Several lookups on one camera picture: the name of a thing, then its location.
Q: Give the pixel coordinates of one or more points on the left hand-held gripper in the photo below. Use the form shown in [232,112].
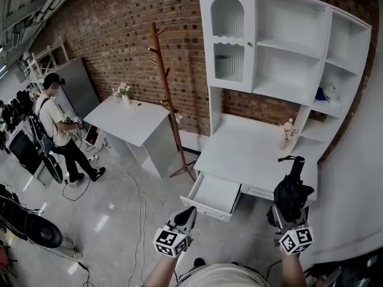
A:
[170,242]

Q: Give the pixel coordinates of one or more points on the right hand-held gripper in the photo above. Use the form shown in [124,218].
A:
[296,239]

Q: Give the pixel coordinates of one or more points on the black umbrella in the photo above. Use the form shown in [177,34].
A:
[291,193]

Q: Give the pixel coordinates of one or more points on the white drawer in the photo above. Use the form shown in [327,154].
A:
[215,190]
[257,192]

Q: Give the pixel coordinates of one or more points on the person's left forearm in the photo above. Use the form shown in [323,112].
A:
[160,272]

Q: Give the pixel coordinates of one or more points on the person's right forearm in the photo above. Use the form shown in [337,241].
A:
[291,271]

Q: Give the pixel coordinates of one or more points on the white closed drawer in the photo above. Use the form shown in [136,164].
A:
[257,192]

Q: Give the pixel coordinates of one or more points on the person's own torso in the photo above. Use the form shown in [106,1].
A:
[223,277]

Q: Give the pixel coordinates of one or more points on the pink flower vase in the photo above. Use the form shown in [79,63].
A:
[283,143]

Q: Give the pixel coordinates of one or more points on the white power strip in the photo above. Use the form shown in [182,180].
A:
[93,158]

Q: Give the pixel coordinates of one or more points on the white box red interior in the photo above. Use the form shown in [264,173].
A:
[91,136]

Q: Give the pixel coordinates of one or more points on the blue folded cloth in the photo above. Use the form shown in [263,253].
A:
[320,94]

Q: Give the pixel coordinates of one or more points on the white plush toy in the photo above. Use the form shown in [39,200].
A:
[330,91]

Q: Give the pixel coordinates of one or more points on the white flower vase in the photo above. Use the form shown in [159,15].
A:
[126,100]

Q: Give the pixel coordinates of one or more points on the white hutch shelf cabinet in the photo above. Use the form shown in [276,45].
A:
[284,64]

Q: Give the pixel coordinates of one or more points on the brown wooden coat rack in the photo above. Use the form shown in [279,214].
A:
[163,70]

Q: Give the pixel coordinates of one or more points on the black office chair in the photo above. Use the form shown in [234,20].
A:
[22,152]

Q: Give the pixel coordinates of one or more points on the grey metal cabinet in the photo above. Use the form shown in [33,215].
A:
[77,82]

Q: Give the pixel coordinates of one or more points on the white metal shelf rack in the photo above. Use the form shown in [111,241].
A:
[45,55]

